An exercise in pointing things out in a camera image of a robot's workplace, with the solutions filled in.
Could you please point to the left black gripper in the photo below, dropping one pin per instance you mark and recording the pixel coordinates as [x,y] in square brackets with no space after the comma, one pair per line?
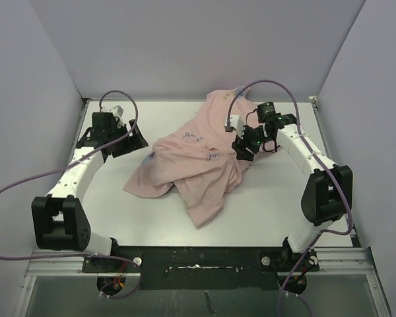
[137,141]

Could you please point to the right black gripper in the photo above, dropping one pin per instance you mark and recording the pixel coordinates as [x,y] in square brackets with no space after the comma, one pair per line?
[240,146]

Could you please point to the pink pillowcase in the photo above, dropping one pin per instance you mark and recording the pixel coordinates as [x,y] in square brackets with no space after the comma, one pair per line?
[197,159]

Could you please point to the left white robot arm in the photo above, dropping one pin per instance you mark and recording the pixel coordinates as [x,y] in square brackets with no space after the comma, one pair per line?
[60,222]

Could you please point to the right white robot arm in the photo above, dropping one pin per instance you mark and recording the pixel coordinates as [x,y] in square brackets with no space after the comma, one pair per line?
[327,196]

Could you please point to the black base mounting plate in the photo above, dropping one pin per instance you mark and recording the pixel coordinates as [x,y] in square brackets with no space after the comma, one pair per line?
[205,268]

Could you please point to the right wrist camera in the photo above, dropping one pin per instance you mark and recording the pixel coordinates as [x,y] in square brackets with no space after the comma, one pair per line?
[235,123]

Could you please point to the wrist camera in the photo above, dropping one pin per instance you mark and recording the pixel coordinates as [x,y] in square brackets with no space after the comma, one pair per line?
[235,123]
[117,112]

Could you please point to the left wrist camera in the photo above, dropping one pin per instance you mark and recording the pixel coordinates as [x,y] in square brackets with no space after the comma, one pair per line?
[117,112]

